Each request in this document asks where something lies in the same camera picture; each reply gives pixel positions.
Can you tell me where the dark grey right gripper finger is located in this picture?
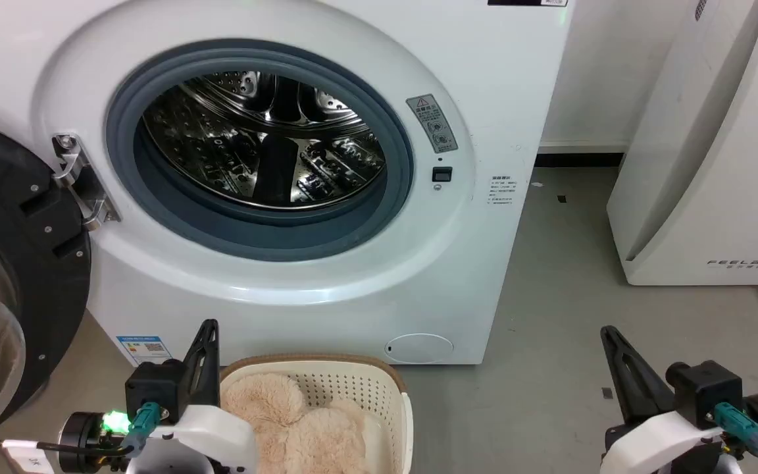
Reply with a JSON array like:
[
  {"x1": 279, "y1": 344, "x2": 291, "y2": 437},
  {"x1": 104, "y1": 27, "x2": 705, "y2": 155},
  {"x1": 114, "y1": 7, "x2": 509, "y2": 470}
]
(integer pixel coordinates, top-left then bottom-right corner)
[{"x1": 600, "y1": 325, "x2": 676, "y2": 425}]

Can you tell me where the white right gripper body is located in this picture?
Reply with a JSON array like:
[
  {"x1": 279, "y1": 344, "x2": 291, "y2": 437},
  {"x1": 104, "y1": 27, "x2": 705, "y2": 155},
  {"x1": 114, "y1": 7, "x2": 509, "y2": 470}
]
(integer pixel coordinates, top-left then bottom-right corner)
[{"x1": 601, "y1": 393, "x2": 758, "y2": 474}]

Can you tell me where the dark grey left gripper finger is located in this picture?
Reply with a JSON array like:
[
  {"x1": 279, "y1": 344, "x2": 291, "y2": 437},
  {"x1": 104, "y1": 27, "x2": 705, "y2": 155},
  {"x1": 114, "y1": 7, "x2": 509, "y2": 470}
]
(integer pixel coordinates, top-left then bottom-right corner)
[{"x1": 182, "y1": 319, "x2": 221, "y2": 407}]

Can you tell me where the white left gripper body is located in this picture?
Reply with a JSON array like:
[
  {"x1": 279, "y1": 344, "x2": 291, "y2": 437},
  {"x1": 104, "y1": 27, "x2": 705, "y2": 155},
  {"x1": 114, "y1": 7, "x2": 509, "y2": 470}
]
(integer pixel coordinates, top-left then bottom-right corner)
[{"x1": 58, "y1": 404, "x2": 259, "y2": 474}]

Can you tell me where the beige fluffy plush toy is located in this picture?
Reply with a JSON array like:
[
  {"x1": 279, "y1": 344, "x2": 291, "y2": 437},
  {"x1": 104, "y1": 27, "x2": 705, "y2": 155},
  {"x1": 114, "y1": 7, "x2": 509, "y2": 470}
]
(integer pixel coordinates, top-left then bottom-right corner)
[{"x1": 221, "y1": 373, "x2": 366, "y2": 474}]

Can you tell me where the black round washer door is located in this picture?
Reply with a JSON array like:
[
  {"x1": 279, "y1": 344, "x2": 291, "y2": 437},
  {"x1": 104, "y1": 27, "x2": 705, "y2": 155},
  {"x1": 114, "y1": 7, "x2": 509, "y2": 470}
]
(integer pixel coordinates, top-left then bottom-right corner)
[{"x1": 0, "y1": 115, "x2": 93, "y2": 454}]

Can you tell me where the silver metal door hinge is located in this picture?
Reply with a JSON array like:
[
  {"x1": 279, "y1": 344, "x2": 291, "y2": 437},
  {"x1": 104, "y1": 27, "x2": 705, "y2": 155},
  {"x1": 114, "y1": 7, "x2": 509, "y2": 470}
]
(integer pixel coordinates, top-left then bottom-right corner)
[{"x1": 52, "y1": 134, "x2": 121, "y2": 232}]

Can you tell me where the stainless steel washing machine drum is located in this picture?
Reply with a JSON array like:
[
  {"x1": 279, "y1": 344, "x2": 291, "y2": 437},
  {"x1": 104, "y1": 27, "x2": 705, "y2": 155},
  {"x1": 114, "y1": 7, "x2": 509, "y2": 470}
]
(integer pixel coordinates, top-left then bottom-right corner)
[{"x1": 142, "y1": 70, "x2": 387, "y2": 211}]

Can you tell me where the blue energy label sticker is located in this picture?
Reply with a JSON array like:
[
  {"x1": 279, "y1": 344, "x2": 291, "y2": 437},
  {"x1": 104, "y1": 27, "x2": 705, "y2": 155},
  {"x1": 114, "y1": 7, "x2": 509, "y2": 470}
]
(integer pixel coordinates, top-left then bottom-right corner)
[{"x1": 116, "y1": 335, "x2": 174, "y2": 367}]

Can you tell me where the cream plastic laundry basket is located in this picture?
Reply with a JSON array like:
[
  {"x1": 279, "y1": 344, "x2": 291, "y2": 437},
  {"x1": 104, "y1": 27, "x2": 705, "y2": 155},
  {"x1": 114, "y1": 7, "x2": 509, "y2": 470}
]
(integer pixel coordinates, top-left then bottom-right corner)
[{"x1": 219, "y1": 354, "x2": 414, "y2": 474}]

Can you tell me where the white front-load washing machine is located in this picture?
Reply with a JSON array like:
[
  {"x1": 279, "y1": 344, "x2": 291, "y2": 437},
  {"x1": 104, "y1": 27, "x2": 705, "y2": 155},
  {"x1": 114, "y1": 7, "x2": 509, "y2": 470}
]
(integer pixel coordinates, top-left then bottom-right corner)
[{"x1": 0, "y1": 0, "x2": 576, "y2": 367}]

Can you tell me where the oval drain filter cover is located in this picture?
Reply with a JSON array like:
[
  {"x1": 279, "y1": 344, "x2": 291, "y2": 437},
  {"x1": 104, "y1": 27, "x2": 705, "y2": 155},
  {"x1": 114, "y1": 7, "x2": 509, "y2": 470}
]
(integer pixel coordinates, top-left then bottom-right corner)
[{"x1": 385, "y1": 333, "x2": 454, "y2": 364}]

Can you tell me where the black baseboard strip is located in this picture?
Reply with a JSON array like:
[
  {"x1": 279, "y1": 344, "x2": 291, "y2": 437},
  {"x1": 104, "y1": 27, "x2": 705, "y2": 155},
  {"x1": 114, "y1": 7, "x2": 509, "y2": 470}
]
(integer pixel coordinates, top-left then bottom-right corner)
[{"x1": 535, "y1": 153, "x2": 625, "y2": 168}]

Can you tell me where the small white text label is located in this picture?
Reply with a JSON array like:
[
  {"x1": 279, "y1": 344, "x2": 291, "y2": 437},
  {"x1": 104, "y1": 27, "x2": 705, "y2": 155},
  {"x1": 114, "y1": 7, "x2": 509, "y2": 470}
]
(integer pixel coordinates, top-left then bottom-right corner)
[{"x1": 490, "y1": 175, "x2": 518, "y2": 206}]

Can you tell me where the white air purifier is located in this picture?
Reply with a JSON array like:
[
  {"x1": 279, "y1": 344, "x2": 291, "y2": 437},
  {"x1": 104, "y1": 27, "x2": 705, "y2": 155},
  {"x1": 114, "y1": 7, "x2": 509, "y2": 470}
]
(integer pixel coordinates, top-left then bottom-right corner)
[{"x1": 607, "y1": 0, "x2": 758, "y2": 286}]

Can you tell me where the grey rubber door gasket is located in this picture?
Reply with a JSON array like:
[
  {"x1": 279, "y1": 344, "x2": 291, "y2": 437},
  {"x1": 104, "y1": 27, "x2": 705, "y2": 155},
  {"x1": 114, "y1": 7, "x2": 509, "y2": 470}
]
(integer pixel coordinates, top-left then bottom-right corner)
[{"x1": 105, "y1": 47, "x2": 415, "y2": 263}]

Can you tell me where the grey warning sticker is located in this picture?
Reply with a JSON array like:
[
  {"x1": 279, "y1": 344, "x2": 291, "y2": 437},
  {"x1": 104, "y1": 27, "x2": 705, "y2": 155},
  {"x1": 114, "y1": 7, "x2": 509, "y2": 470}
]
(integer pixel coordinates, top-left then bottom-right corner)
[{"x1": 406, "y1": 93, "x2": 459, "y2": 154}]

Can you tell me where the black cable with teal plug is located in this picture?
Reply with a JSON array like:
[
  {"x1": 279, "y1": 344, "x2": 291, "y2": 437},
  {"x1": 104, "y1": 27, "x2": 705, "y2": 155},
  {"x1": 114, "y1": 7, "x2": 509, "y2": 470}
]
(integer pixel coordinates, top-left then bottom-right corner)
[
  {"x1": 713, "y1": 402, "x2": 758, "y2": 474},
  {"x1": 0, "y1": 402, "x2": 162, "y2": 472}
]

